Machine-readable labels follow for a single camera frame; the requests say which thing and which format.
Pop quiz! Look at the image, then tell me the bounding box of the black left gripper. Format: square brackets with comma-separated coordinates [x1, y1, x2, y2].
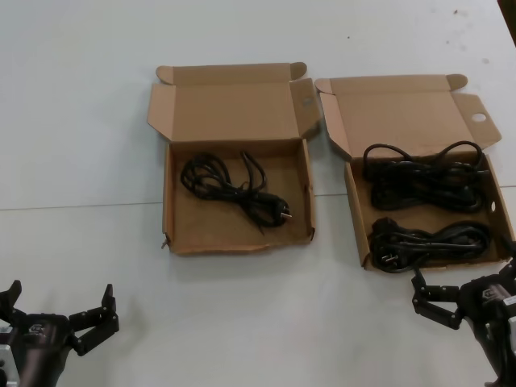
[0, 280, 121, 357]

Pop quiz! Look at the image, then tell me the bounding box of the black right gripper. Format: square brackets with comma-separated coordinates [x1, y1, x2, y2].
[410, 257, 516, 335]

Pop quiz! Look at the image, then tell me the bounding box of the cardboard box with torn edge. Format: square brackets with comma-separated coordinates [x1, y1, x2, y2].
[145, 61, 323, 256]

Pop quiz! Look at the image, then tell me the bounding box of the black power cable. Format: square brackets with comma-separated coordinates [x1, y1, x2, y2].
[362, 140, 491, 214]
[180, 151, 293, 237]
[368, 217, 493, 277]

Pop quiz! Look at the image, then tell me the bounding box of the cardboard box with round hole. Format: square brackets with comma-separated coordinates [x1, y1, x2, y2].
[314, 73, 516, 271]

